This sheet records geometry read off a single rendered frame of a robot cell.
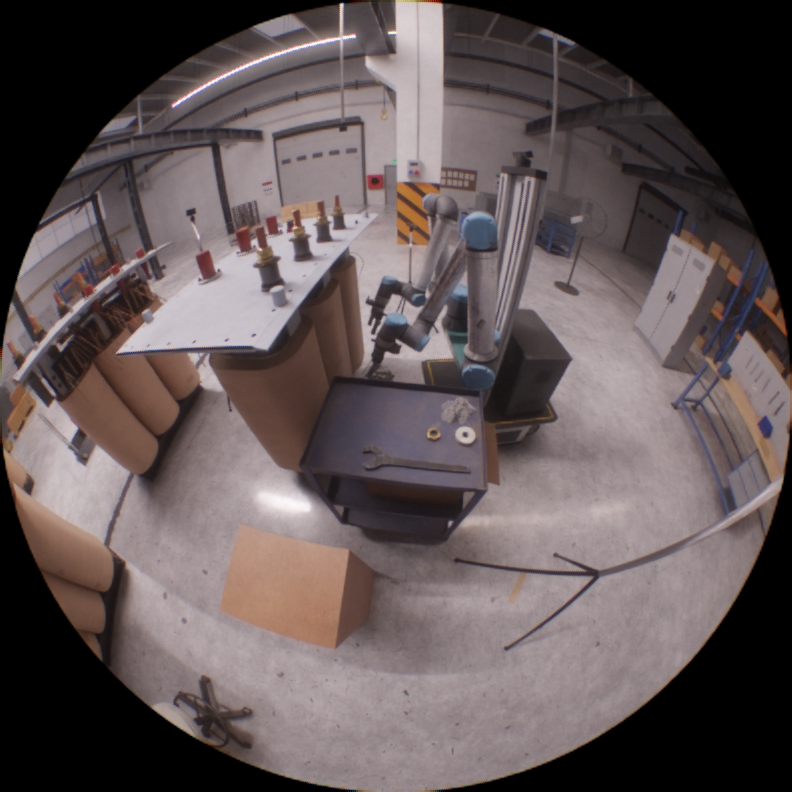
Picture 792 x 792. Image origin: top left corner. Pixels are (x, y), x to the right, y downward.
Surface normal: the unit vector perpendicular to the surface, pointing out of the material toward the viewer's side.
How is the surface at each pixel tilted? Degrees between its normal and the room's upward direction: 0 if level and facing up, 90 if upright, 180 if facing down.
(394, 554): 0
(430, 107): 90
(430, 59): 90
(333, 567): 0
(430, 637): 0
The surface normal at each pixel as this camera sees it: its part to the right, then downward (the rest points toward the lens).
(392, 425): 0.00, -0.66
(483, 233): -0.35, 0.61
